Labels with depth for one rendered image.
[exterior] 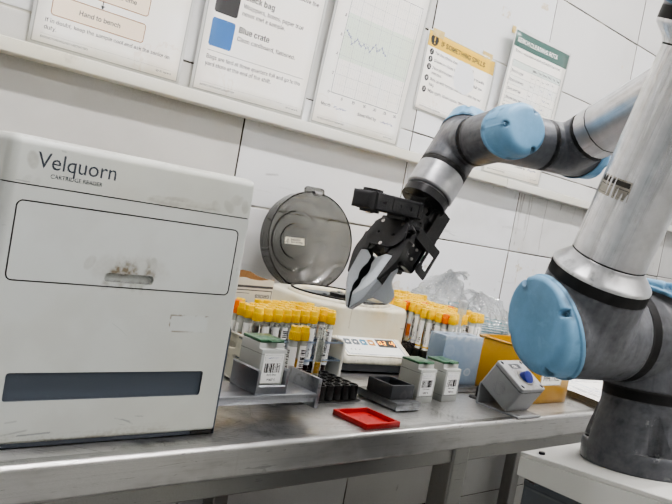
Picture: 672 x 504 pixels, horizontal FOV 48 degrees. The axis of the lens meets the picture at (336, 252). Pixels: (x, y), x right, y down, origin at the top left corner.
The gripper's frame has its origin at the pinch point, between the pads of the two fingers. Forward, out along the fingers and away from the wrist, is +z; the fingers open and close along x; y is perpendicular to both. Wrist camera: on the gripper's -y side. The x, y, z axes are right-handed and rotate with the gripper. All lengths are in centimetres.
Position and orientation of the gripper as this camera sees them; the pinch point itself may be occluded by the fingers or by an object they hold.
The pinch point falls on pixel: (350, 297)
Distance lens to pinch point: 107.1
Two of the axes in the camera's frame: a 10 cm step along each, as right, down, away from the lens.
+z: -5.2, 8.0, -3.0
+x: -6.6, -1.6, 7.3
